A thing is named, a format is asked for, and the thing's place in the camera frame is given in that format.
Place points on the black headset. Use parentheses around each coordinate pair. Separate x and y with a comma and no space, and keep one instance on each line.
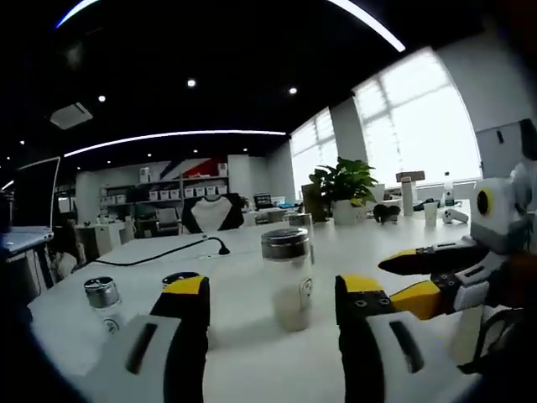
(386,214)

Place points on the ceiling air conditioner unit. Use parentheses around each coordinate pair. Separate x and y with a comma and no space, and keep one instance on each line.
(71,115)

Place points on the brown grain seasoning bottle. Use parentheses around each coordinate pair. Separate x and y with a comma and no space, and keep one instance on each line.
(300,220)

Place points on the metal shelving unit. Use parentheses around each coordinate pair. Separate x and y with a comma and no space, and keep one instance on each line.
(168,184)

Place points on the tall white grain seasoning bottle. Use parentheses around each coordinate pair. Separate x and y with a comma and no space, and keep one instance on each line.
(287,252)

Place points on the white standing desk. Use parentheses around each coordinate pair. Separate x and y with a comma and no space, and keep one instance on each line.
(21,260)

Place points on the shirt-covered office chair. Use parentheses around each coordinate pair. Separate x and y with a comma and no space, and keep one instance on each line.
(212,214)

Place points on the row of white storage boxes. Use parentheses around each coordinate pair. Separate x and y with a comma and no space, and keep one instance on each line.
(189,193)

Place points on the silver laptop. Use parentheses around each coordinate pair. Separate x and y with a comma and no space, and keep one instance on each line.
(35,193)

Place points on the large potted green plant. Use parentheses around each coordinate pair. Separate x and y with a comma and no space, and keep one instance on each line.
(348,180)

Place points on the short pale grain seasoning bottle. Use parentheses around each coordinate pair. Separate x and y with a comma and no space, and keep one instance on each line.
(102,294)

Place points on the white game controller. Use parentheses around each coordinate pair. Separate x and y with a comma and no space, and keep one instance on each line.
(455,216)

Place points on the small desk monitor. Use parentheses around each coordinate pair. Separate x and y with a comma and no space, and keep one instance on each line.
(263,201)

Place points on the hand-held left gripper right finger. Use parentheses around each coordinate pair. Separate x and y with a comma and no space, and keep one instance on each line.
(386,348)

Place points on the small brown box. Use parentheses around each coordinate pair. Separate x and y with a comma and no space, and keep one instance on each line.
(410,176)

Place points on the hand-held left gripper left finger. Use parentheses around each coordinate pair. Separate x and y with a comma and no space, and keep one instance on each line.
(147,361)

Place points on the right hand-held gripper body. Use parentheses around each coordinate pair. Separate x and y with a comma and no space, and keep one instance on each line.
(499,222)

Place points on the round ceiling spotlights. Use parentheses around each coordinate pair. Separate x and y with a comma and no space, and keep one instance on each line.
(191,82)

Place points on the long ceiling light strip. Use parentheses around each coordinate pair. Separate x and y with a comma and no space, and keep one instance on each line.
(176,135)
(373,23)
(75,10)

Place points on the clear water bottle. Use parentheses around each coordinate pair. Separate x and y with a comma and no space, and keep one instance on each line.
(449,195)

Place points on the cardboard box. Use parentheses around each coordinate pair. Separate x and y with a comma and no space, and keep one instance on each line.
(310,201)

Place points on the white low cabinet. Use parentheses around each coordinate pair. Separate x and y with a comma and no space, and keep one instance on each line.
(105,235)

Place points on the grey office chair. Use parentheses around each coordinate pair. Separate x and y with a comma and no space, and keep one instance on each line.
(166,218)

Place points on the white paper cup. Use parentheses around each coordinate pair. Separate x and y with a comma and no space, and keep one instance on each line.
(431,214)

